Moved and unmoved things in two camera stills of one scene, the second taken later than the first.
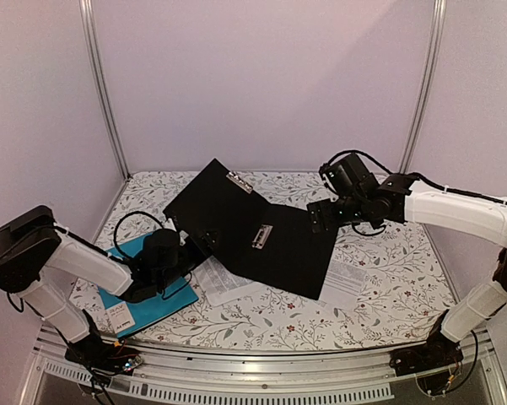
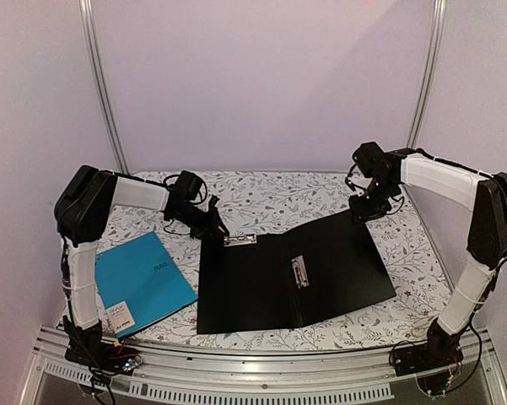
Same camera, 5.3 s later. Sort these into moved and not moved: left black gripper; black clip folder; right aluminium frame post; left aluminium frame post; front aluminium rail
Moved: black clip folder; left black gripper
Not moved: right aluminium frame post; left aluminium frame post; front aluminium rail
